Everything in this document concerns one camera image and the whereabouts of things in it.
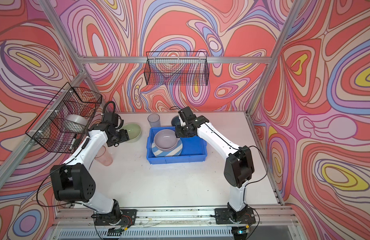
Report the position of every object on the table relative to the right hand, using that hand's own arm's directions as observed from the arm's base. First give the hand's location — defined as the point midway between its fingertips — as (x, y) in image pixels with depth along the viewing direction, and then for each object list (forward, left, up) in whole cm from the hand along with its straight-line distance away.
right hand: (180, 136), depth 86 cm
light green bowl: (+16, +35, -14) cm, 41 cm away
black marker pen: (-9, +52, +10) cm, 54 cm away
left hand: (+1, +34, -1) cm, 34 cm away
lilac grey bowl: (+4, +10, -9) cm, 15 cm away
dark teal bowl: (+21, +5, -10) cm, 24 cm away
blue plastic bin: (-1, -8, -13) cm, 16 cm away
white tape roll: (-3, +50, +18) cm, 53 cm away
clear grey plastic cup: (+19, +19, -6) cm, 28 cm away
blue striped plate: (-4, +5, -12) cm, 13 cm away
